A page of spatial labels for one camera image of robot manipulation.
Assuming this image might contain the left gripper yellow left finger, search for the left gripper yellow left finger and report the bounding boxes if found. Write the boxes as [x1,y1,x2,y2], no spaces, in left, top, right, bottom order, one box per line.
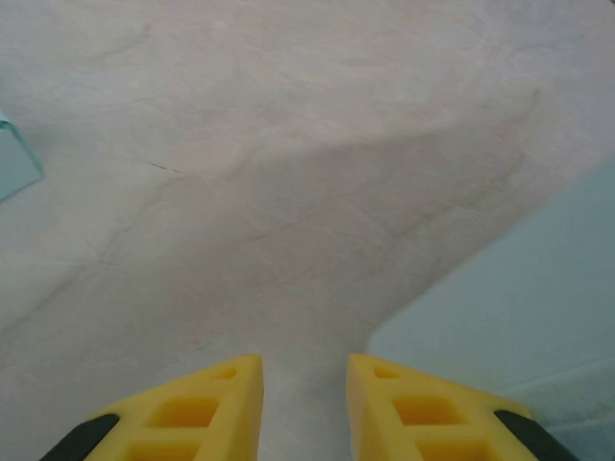
[45,353,265,461]

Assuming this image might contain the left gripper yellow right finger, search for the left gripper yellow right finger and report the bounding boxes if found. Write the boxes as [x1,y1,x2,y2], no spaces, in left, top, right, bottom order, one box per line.
[346,353,583,461]

